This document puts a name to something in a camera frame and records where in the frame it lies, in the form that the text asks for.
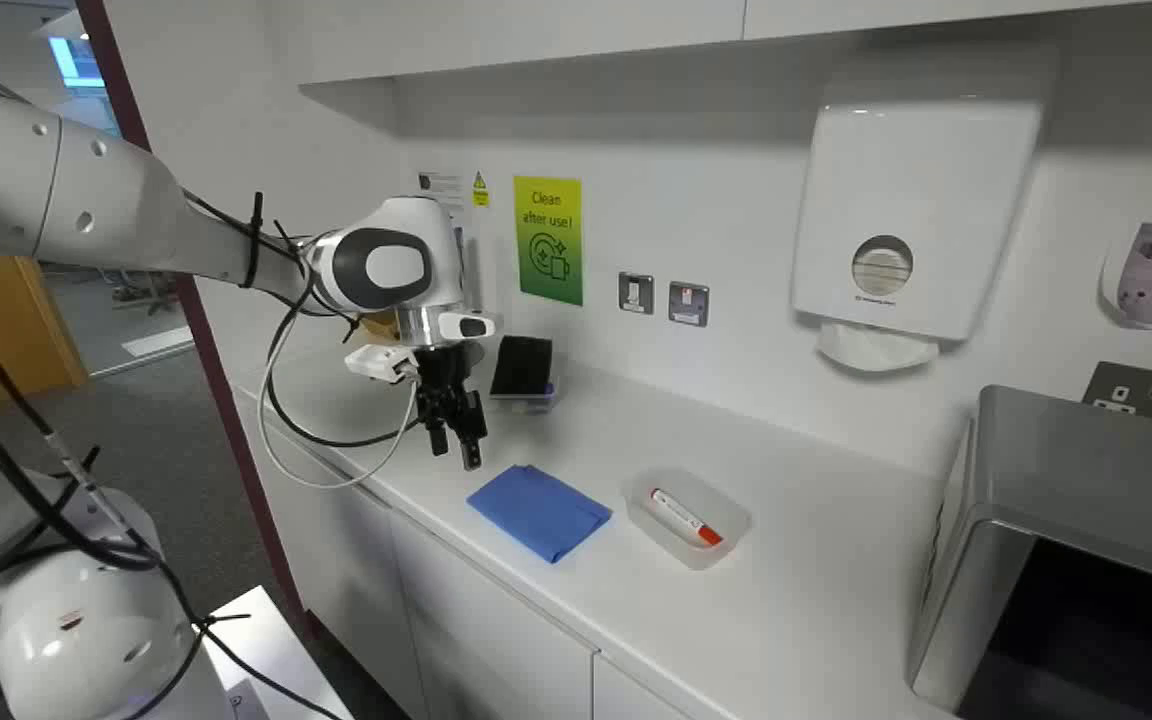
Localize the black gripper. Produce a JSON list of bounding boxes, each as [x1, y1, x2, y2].
[[410, 338, 491, 476]]

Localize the red and white marker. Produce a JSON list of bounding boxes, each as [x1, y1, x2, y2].
[[646, 484, 727, 553]]

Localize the small black holder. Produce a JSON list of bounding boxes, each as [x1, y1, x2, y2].
[[489, 333, 561, 403]]

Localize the blue folded cloth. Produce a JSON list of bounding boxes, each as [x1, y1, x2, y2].
[[463, 461, 618, 566]]

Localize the chrome water tap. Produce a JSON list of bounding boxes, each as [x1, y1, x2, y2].
[[456, 225, 489, 318]]

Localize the white base cabinets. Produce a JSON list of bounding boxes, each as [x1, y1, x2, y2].
[[236, 396, 752, 720]]

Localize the green clean after use poster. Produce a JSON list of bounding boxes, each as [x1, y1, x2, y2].
[[507, 172, 590, 311]]

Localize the white instruction sheet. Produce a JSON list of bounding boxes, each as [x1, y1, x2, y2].
[[418, 167, 471, 220]]

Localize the clear plastic tray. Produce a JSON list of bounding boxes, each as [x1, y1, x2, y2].
[[618, 463, 755, 575]]

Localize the white robot stand platform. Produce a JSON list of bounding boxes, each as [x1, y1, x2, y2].
[[198, 580, 355, 720]]

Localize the white paper towel dispenser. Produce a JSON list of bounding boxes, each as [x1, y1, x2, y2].
[[787, 98, 1048, 381]]

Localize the bright window pane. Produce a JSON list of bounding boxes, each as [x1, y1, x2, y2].
[[46, 28, 108, 95]]

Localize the stainless steel microwave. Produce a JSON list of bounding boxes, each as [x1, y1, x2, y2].
[[906, 381, 1152, 720]]

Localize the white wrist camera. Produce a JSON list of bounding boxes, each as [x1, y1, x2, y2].
[[341, 336, 422, 387]]

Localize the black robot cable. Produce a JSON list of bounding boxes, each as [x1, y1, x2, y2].
[[256, 272, 423, 456]]

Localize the white wall cabinets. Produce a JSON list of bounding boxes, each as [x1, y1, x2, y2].
[[291, 0, 1152, 95]]

